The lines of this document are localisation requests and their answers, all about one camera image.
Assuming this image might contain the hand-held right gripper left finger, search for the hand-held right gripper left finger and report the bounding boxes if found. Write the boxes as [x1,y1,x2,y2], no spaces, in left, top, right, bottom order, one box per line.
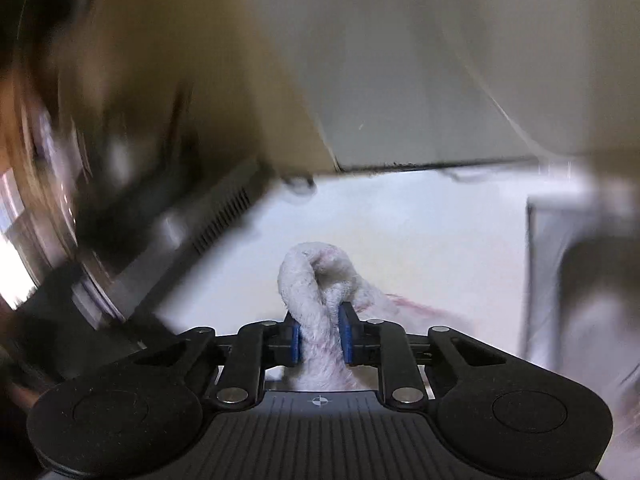
[135,312,302,409]

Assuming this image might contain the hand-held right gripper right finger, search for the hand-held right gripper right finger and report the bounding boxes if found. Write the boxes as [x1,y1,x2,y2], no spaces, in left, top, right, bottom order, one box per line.
[337,302,508,410]

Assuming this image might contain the white pink-edged dishcloth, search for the white pink-edged dishcloth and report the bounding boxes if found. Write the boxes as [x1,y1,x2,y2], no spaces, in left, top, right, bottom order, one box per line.
[277,241,451,393]

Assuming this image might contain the silver stove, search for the silver stove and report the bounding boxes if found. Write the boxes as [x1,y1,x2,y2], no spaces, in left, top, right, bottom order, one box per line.
[75,160,275,351]

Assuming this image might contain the stainless steel sink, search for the stainless steel sink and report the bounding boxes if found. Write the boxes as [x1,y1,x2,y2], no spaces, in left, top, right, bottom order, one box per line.
[522,195,640,411]

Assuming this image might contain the white cable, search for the white cable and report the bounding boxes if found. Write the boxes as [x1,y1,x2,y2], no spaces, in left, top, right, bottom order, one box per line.
[445,25,551,161]

